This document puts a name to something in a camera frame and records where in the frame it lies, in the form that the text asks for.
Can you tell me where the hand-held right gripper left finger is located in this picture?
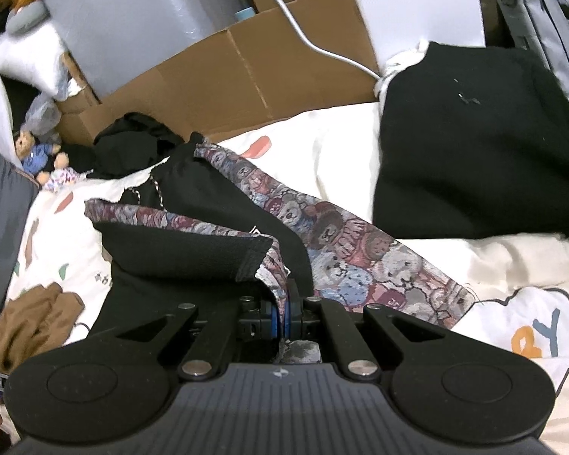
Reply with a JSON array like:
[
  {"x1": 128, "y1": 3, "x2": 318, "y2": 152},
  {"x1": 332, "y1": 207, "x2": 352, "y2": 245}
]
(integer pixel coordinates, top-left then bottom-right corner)
[{"x1": 116, "y1": 294, "x2": 285, "y2": 381}]

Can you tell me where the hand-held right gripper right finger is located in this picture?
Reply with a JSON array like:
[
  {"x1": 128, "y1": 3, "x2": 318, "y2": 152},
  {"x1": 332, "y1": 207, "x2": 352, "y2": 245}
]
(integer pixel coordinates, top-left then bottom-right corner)
[{"x1": 283, "y1": 282, "x2": 449, "y2": 382}]

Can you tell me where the black garment bear print lining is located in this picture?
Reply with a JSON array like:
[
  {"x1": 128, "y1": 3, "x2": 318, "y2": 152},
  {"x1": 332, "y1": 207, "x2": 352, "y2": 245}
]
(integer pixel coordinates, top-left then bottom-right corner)
[{"x1": 84, "y1": 132, "x2": 479, "y2": 356}]

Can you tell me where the brown cloth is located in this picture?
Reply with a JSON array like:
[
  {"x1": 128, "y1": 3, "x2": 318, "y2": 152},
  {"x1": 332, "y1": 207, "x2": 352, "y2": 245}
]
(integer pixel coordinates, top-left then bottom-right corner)
[{"x1": 0, "y1": 282, "x2": 86, "y2": 374}]

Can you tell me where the grey padded cloth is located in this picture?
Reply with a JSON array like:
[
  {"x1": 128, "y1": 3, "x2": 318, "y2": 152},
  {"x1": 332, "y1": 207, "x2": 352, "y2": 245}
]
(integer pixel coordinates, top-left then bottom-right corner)
[{"x1": 0, "y1": 144, "x2": 41, "y2": 329}]

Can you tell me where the white printed bed sheet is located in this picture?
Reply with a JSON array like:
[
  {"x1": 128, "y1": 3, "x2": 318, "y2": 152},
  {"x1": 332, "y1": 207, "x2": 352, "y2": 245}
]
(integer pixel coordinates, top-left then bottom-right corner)
[{"x1": 0, "y1": 102, "x2": 569, "y2": 455}]

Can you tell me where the teddy bear floral outfit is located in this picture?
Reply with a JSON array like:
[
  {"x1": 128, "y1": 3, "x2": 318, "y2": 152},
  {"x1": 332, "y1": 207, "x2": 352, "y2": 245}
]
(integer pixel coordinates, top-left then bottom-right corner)
[{"x1": 37, "y1": 152, "x2": 88, "y2": 194}]

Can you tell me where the crumpled black cloth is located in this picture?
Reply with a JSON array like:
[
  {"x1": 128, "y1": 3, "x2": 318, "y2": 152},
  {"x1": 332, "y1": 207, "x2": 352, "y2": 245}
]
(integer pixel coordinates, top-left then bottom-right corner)
[{"x1": 94, "y1": 112, "x2": 187, "y2": 178}]

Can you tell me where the teddy bear blue outfit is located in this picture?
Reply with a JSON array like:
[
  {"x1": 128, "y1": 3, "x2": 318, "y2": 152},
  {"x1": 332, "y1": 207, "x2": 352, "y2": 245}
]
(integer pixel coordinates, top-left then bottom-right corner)
[{"x1": 13, "y1": 129, "x2": 63, "y2": 177}]

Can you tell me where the flattened cardboard box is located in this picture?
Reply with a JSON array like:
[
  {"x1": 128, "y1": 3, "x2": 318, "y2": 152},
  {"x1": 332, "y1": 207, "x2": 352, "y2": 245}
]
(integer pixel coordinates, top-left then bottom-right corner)
[{"x1": 54, "y1": 0, "x2": 382, "y2": 145}]

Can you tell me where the folded black sweater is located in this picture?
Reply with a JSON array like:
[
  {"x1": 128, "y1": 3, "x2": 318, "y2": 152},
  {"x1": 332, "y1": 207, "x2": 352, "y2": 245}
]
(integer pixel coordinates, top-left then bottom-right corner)
[{"x1": 372, "y1": 42, "x2": 569, "y2": 242}]

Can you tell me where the grey plastic bag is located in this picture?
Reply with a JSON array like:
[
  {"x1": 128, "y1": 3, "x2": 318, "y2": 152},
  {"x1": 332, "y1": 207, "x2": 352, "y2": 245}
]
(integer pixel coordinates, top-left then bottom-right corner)
[{"x1": 25, "y1": 91, "x2": 63, "y2": 134}]

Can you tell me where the white cloth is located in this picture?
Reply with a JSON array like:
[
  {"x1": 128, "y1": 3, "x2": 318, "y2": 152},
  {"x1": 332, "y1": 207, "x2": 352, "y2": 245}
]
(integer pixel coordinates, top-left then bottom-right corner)
[{"x1": 374, "y1": 40, "x2": 430, "y2": 100}]

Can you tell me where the white pillow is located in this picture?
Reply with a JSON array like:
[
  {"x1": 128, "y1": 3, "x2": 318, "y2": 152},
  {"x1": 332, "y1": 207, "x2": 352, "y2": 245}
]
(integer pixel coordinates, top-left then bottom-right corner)
[{"x1": 0, "y1": 23, "x2": 72, "y2": 101}]

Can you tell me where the grey cushion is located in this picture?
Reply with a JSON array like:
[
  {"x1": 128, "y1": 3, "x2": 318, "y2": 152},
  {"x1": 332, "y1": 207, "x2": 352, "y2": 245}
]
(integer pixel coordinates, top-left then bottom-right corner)
[{"x1": 4, "y1": 0, "x2": 50, "y2": 35}]

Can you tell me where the grey backpack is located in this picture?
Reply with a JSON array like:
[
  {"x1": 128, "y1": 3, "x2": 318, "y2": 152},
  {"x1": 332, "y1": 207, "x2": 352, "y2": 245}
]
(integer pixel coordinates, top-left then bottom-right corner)
[{"x1": 481, "y1": 0, "x2": 569, "y2": 98}]

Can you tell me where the white cable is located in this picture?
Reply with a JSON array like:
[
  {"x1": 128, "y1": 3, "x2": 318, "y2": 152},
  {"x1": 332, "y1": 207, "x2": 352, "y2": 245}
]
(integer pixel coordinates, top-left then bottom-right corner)
[{"x1": 239, "y1": 0, "x2": 382, "y2": 80}]

